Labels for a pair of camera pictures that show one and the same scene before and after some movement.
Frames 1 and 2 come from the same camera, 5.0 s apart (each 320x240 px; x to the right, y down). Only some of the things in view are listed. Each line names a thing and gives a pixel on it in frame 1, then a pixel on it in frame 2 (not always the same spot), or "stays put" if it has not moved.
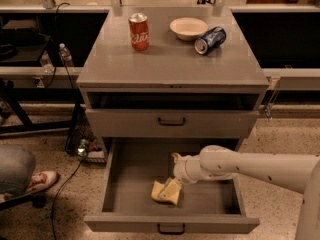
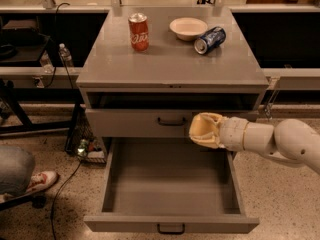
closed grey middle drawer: x=172 y=123 stays put
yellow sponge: x=155 y=190 to x=201 y=125
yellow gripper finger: x=176 y=157 to x=209 y=115
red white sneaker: x=41 y=180 stays put
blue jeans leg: x=17 y=166 stays put
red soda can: x=139 y=31 stays put
